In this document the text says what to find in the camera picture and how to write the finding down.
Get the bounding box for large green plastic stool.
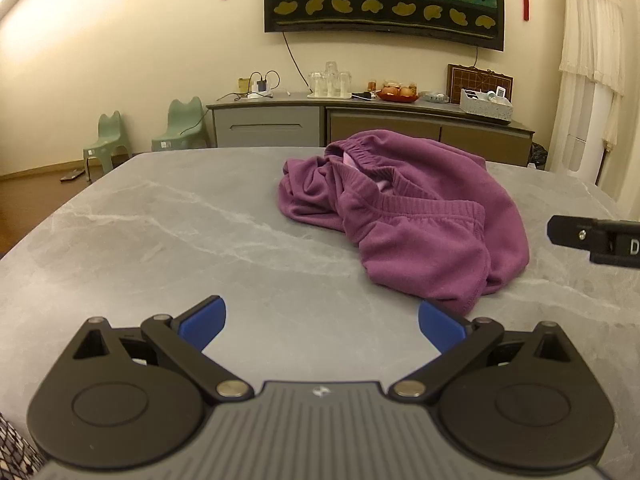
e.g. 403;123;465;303
151;97;210;153

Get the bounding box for rack of clear glass cups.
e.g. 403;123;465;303
306;61;353;98

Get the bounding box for small green plastic stool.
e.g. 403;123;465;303
82;111;132;182

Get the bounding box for white power strip with chargers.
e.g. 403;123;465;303
248;71;281;99

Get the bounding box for wooden grid board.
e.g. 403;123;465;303
446;64;514;106

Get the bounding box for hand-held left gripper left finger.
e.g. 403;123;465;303
72;295;253;403

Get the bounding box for red fruit bowl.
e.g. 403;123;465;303
376;80;421;103

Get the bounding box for black hanging cable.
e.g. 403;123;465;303
282;30;311;92

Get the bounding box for purple fleece pants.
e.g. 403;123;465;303
277;129;531;317

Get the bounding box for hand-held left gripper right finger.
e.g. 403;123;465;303
387;300;571;403

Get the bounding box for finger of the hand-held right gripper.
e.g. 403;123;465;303
547;215;608;253

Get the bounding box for white tower appliance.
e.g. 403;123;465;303
547;67;618;186

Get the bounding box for person's patterned clothing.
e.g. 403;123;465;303
0;412;48;480

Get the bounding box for white lace curtain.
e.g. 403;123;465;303
559;0;627;148

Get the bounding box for grey and brown sideboard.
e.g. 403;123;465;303
206;92;536;167

